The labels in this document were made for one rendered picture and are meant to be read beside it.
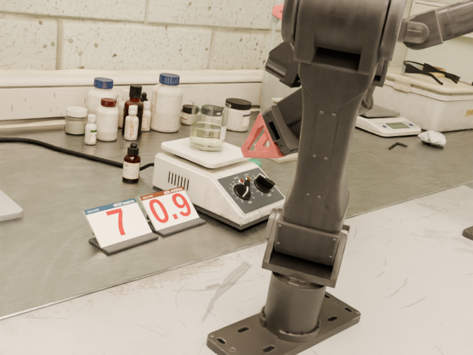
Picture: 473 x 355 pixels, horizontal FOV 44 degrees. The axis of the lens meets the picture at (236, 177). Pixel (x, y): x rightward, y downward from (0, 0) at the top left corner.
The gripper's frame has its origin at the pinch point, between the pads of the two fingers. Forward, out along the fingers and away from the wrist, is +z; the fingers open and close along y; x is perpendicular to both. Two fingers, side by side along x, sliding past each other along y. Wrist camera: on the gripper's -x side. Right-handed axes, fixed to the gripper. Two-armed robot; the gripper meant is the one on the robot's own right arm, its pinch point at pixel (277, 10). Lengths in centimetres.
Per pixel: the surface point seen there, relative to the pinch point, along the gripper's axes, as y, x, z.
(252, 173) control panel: 16.5, 26.0, -2.7
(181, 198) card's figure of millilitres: 26.4, 29.1, 6.3
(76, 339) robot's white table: 62, 32, 5
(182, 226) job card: 31.0, 31.6, 4.2
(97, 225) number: 41, 29, 13
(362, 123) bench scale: -61, 30, -19
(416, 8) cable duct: -125, -2, -30
